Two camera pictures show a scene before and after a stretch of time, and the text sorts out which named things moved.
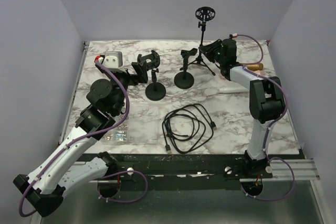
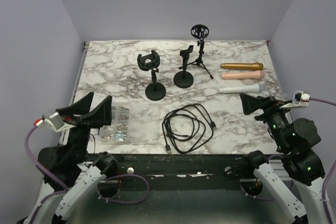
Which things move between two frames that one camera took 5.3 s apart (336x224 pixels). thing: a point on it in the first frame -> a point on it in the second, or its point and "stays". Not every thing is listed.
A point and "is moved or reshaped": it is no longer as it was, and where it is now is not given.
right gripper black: (209, 50) -> (251, 103)
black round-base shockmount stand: (154, 91) stays
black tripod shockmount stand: (205, 14) -> (200, 31)
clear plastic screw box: (140, 127) stays
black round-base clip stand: (185, 80) is moved or reshaped
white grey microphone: (232, 89) stays
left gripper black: (140, 70) -> (97, 118)
